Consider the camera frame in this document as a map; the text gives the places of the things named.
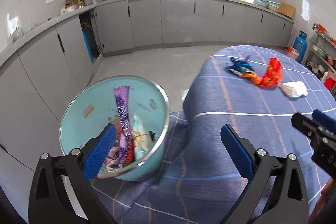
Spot purple snack wrapper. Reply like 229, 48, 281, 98
105, 86, 134, 172

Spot red blue snack wrapper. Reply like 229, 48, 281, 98
228, 56, 283, 88

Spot teal enamel trash bin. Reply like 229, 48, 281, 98
59, 75, 171, 182

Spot grey kitchen cabinets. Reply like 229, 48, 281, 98
1, 0, 294, 217

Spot blue plaid tablecloth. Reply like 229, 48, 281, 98
93, 46, 335, 223

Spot metal storage shelf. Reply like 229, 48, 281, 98
303, 23, 335, 97

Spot white plastic bucket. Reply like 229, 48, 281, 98
285, 47, 299, 60

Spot blue gas cylinder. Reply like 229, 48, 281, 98
293, 31, 307, 63

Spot cardboard box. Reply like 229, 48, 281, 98
278, 2, 296, 19

